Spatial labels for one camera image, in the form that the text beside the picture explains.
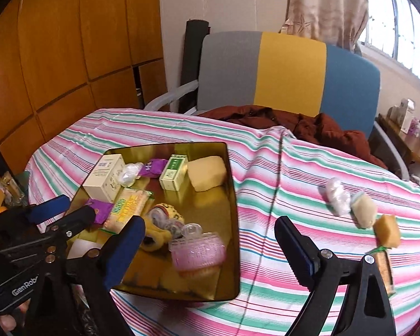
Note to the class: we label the wooden wardrobe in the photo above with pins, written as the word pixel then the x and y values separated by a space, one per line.
pixel 63 59

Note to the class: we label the orange sponge block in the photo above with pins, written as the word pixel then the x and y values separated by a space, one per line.
pixel 387 231
pixel 206 173

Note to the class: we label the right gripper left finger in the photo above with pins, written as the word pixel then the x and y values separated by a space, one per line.
pixel 119 251

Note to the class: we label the pink hair roller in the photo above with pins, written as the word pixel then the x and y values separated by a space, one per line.
pixel 196 250

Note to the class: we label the purple box on desk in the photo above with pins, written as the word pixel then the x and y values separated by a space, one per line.
pixel 414 128

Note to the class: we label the wooden desk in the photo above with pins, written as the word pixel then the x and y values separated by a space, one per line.
pixel 408 146

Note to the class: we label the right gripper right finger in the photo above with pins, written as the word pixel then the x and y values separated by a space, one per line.
pixel 299 250

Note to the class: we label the long cracker packet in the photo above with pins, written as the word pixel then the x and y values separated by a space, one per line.
pixel 382 259

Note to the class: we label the person's left hand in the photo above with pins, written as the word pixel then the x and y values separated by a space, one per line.
pixel 16 317

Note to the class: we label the striped pink green tablecloth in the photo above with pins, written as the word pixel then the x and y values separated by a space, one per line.
pixel 274 174

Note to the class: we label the white plastic ball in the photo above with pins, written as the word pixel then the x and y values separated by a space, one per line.
pixel 338 197
pixel 129 174

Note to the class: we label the dark red jacket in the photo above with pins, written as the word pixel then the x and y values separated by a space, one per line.
pixel 321 129

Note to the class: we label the gold tin box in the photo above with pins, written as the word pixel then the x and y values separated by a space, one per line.
pixel 151 272

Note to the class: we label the cream cardboard box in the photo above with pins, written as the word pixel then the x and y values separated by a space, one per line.
pixel 102 182

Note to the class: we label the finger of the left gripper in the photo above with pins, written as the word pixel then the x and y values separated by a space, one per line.
pixel 49 209
pixel 69 226

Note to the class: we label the green yellow small carton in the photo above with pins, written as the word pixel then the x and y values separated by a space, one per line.
pixel 174 173

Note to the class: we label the grey yellow blue chair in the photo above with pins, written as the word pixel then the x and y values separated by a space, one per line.
pixel 288 73

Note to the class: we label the white milk carton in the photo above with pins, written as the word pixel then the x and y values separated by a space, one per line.
pixel 406 114

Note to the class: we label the cream loofah sponge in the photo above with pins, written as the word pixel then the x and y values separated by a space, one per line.
pixel 364 209

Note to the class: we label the purple snack packet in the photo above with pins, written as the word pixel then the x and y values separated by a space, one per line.
pixel 153 168
pixel 102 210

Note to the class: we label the window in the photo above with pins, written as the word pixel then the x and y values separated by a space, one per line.
pixel 393 28

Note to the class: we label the yellow green cracker packet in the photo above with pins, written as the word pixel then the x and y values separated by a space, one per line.
pixel 130 203

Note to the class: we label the patterned beige curtain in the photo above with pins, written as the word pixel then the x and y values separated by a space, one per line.
pixel 336 22

